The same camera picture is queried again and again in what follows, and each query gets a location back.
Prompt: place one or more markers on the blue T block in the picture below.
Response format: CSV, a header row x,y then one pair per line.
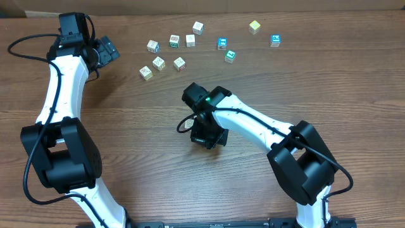
x,y
222,43

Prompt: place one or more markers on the white X block yellow side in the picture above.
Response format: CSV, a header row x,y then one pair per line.
x,y
159,63

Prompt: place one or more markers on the yellow top block far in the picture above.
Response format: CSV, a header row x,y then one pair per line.
x,y
254,27

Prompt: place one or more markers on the white block red trim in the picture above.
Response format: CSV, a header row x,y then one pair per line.
x,y
188,124

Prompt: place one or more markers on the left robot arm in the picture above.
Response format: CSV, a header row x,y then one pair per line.
x,y
63,160

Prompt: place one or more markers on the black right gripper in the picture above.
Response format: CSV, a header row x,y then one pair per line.
x,y
207,139

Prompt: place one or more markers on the white block green side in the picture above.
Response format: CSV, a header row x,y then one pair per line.
x,y
174,41

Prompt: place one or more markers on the white block red side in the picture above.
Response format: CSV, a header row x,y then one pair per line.
x,y
179,64

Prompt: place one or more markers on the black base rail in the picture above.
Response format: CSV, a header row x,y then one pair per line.
x,y
270,223

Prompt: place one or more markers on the white block blue side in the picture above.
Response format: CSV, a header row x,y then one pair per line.
x,y
153,46

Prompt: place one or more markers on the green L block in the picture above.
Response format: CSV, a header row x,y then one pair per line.
x,y
230,56

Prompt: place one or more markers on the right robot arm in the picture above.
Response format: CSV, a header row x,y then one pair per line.
x,y
303,165

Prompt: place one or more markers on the blue P block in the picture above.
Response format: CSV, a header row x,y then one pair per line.
x,y
275,41

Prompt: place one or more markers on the white block top centre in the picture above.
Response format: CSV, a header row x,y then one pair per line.
x,y
198,28

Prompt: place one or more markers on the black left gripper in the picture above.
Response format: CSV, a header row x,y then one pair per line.
x,y
107,48

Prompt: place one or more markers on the plain white number block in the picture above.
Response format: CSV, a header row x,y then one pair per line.
x,y
190,40

